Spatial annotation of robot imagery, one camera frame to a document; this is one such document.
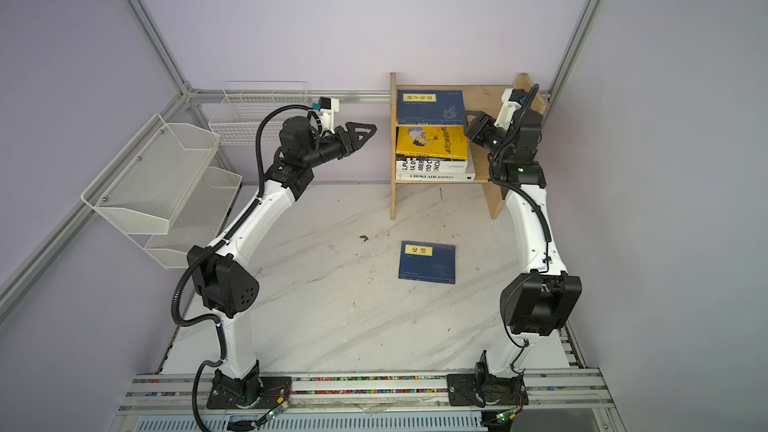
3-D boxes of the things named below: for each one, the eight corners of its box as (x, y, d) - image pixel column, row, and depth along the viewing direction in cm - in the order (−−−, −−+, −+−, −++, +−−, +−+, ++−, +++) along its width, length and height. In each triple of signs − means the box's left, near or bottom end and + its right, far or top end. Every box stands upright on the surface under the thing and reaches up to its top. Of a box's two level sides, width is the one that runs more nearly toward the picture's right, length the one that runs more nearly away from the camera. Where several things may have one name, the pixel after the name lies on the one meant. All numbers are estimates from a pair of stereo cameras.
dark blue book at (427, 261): (397, 278, 97) (397, 273, 94) (401, 244, 105) (401, 239, 103) (454, 284, 95) (455, 280, 93) (454, 249, 104) (455, 245, 101)
